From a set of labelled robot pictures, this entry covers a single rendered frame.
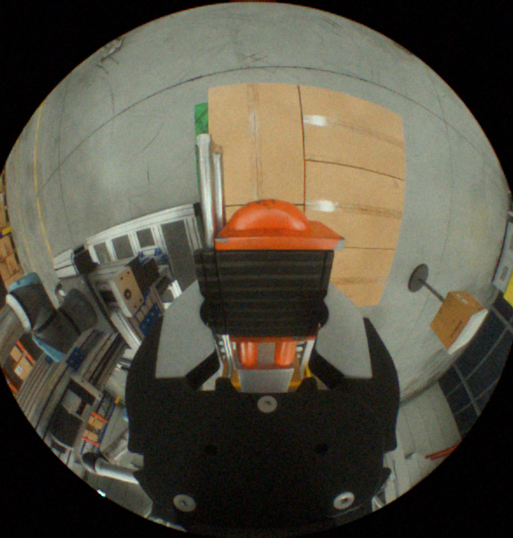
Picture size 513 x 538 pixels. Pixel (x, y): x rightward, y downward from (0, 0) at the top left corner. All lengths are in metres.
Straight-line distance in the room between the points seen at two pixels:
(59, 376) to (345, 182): 1.41
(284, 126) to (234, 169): 0.29
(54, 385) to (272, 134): 1.29
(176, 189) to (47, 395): 1.47
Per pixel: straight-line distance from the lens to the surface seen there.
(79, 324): 0.63
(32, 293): 0.57
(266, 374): 0.20
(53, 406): 0.86
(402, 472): 1.84
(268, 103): 0.85
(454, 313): 1.89
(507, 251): 7.30
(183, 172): 1.42
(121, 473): 0.93
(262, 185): 0.76
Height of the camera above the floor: 1.30
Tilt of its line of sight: 62 degrees down
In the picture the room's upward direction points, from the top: 176 degrees counter-clockwise
